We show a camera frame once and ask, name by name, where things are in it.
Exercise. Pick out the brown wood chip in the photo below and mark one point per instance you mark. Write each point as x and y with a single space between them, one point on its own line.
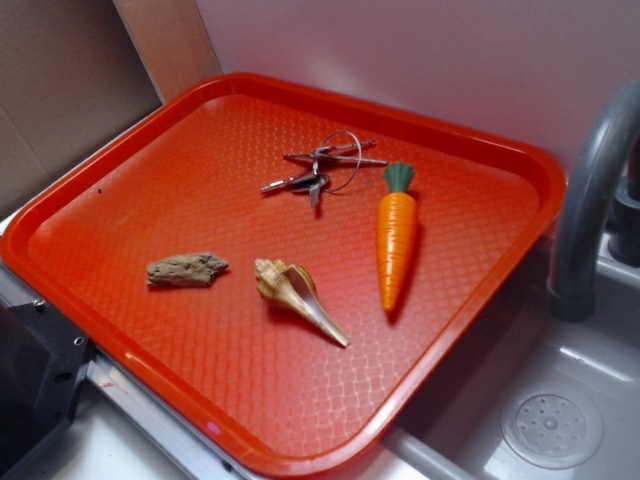
188 270

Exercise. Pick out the tan spiral seashell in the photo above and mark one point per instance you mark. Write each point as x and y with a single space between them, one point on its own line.
291 287

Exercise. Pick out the metal key bunch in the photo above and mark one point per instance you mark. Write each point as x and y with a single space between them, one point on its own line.
340 149

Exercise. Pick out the orange toy carrot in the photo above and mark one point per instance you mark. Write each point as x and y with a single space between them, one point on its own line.
396 230

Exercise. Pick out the red plastic tray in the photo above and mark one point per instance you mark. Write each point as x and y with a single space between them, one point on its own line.
270 389

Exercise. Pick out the wooden board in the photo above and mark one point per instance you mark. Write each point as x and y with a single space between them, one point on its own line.
172 42

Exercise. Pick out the grey toy faucet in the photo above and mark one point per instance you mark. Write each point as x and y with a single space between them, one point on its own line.
586 208

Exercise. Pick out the grey toy sink basin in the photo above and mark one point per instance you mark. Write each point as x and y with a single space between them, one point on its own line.
525 396

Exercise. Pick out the brown cardboard panel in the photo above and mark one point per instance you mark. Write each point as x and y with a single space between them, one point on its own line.
71 80

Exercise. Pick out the black faucet knob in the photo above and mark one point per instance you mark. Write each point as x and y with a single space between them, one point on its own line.
624 215

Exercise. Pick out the black metal bracket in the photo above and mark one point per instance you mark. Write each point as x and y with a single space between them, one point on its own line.
43 355

